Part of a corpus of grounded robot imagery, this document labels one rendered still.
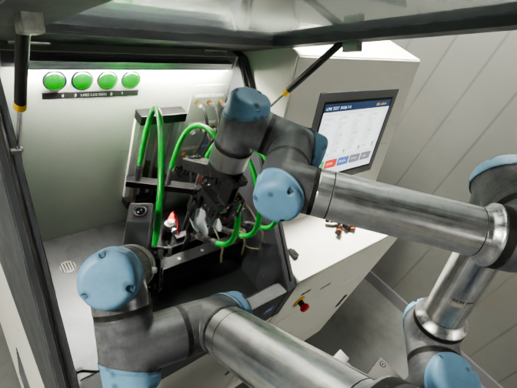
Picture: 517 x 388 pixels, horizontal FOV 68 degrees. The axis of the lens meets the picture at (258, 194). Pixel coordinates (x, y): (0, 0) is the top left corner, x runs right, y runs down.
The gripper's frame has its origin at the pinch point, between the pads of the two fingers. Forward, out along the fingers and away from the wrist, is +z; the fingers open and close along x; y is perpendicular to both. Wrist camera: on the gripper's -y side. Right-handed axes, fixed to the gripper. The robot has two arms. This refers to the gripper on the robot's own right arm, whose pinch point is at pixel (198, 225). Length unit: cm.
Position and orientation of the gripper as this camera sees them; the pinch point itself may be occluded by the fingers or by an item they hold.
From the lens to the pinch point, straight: 89.0
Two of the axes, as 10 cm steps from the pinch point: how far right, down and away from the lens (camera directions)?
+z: -3.3, 7.2, 6.1
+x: 7.4, -2.0, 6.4
